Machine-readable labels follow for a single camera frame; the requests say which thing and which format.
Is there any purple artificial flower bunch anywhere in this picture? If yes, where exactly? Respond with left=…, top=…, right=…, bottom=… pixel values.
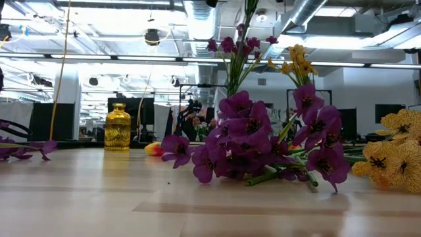
left=0, top=120, right=59, bottom=162
left=160, top=82, right=352, bottom=194
left=206, top=22, right=280, bottom=98

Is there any slanted silver ventilation duct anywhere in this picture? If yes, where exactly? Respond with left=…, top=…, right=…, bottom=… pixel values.
left=262, top=0, right=330, bottom=62

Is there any black background panel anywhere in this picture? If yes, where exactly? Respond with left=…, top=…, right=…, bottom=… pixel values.
left=338, top=108, right=358, bottom=140

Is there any black wall monitor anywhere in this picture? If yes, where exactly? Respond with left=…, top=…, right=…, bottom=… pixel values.
left=374, top=103, right=407, bottom=124

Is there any black background rig frame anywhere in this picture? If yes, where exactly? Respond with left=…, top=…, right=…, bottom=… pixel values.
left=178, top=84, right=228, bottom=142

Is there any wide silver ventilation duct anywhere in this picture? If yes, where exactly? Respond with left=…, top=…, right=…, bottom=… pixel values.
left=183, top=0, right=218, bottom=109

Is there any black curved cable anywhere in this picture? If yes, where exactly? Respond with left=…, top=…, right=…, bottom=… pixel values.
left=0, top=118, right=34, bottom=139

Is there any black ceiling cord reel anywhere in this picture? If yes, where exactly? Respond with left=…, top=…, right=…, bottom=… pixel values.
left=143, top=28, right=161, bottom=47

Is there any yellow glass vase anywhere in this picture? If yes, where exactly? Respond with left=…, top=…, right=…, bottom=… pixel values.
left=104, top=102, right=132, bottom=153

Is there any black partition panel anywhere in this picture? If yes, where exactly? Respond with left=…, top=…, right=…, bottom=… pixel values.
left=107, top=97, right=155, bottom=143
left=28, top=103, right=76, bottom=142

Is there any thick yellow power cord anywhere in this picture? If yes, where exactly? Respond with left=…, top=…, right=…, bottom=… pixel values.
left=48, top=0, right=72, bottom=142

